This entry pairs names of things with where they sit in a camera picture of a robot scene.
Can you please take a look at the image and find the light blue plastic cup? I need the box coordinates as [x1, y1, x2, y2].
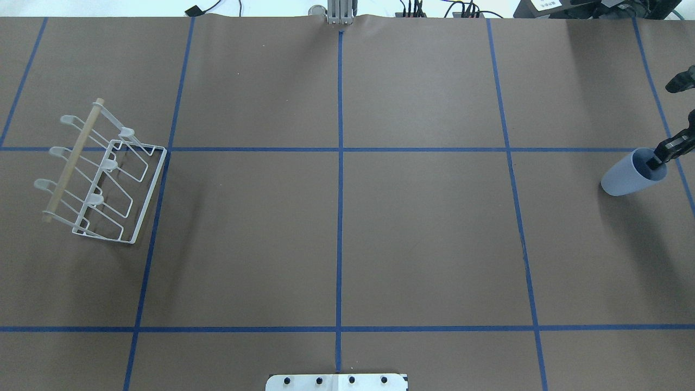
[600, 148, 668, 197]

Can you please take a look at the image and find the small black adapter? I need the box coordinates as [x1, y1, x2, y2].
[185, 5, 205, 17]

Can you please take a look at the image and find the aluminium frame post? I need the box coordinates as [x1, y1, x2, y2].
[326, 0, 358, 25]

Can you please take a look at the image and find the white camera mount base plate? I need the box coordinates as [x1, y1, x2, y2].
[265, 373, 409, 390]

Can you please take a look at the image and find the white wire cup holder rack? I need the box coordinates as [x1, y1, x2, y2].
[33, 98, 168, 244]

